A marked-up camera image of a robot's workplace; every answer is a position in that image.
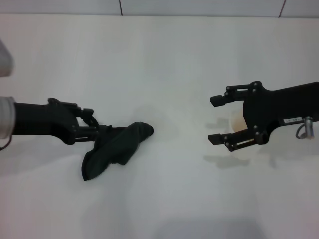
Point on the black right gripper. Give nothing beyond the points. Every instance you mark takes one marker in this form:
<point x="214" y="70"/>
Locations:
<point x="279" y="109"/>

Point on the white paper cup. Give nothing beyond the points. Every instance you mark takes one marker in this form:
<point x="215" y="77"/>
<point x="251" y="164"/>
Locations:
<point x="238" y="122"/>

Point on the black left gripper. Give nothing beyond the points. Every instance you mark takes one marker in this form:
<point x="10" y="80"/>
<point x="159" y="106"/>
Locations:
<point x="42" y="119"/>

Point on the dark blue rag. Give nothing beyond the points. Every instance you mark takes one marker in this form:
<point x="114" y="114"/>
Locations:
<point x="117" y="144"/>

